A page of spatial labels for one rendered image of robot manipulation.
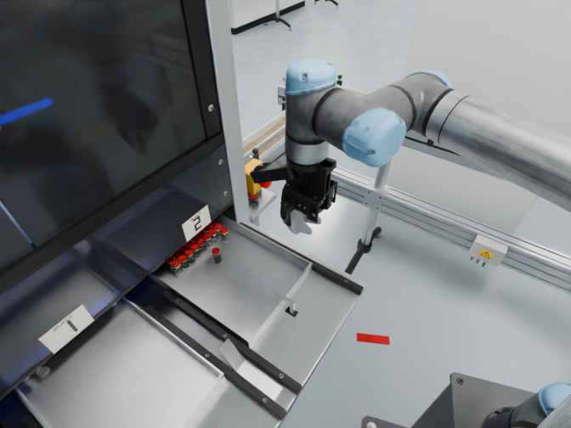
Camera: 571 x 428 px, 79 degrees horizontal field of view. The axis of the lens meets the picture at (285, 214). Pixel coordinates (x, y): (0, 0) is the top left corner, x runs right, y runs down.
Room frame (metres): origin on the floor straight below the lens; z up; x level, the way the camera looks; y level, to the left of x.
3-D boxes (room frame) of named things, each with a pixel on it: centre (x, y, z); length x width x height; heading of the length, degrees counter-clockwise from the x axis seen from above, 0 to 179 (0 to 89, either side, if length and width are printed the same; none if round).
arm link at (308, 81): (0.51, -0.04, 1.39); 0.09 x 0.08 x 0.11; 39
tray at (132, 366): (0.27, 0.34, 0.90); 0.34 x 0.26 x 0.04; 55
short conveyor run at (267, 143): (1.14, 0.05, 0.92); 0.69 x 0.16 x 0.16; 145
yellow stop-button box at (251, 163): (0.82, 0.10, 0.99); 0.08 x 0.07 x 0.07; 55
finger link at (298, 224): (0.49, -0.03, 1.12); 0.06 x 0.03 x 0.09; 55
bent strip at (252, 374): (0.29, 0.07, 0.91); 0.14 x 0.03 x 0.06; 55
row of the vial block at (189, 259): (0.61, 0.23, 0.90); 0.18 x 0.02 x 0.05; 145
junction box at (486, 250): (0.94, -0.85, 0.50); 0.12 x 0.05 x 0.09; 55
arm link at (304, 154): (0.51, -0.04, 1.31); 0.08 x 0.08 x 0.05
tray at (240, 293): (0.55, 0.14, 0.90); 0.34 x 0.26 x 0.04; 55
